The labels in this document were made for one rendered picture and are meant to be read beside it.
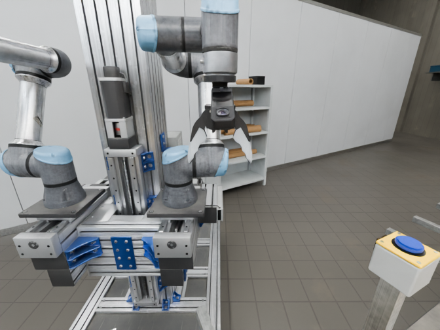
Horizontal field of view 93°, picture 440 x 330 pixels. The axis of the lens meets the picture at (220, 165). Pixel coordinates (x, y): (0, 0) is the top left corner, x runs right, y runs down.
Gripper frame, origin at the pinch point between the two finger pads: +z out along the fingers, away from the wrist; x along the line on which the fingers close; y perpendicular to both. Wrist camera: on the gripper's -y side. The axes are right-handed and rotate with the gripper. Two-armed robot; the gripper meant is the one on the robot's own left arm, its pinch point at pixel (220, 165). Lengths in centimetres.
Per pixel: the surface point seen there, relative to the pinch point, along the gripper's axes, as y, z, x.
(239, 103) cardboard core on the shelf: 266, 1, -29
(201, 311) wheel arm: -3.4, 45.9, 5.4
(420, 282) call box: -20.8, 14.0, -34.4
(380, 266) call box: -17.1, 14.1, -30.2
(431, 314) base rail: 6, 62, -79
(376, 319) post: -17.8, 27.7, -32.4
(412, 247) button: -18.5, 8.5, -33.4
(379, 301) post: -17.3, 23.1, -32.2
